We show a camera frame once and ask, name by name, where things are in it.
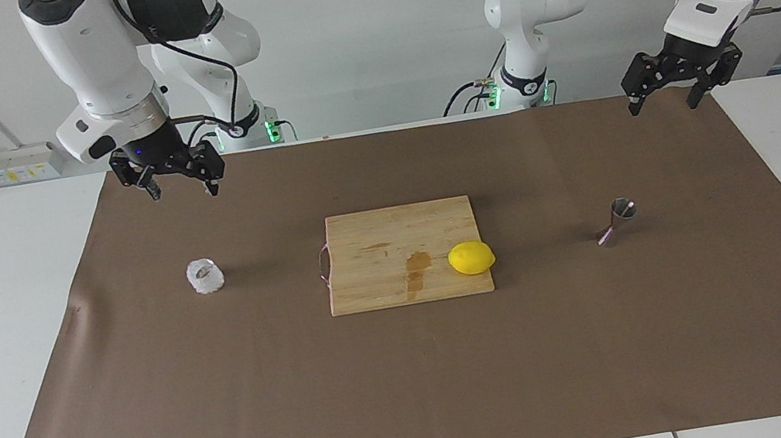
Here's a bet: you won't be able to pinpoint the white wall socket box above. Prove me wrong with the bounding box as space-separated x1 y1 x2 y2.
0 139 68 187

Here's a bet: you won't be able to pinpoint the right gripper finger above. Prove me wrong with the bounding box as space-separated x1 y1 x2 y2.
181 137 231 201
108 147 166 209

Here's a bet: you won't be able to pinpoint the steel double jigger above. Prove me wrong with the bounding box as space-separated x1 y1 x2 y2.
590 195 643 248

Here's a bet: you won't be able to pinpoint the black right base cable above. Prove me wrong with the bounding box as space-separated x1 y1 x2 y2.
182 115 224 149

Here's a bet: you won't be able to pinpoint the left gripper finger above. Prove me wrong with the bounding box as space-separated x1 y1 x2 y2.
616 48 680 119
678 42 750 111

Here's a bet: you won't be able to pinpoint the yellow lemon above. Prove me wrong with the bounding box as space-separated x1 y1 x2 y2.
446 238 499 279

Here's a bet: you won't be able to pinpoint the wooden cutting board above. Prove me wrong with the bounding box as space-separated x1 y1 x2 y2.
311 192 497 319

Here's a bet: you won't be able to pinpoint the brown paper table mat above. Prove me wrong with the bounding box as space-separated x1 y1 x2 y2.
0 66 781 438

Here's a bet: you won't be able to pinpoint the black left base cables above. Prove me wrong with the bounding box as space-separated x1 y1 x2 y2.
433 43 516 119

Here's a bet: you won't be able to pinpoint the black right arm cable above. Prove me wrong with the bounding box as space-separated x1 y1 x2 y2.
111 0 250 156

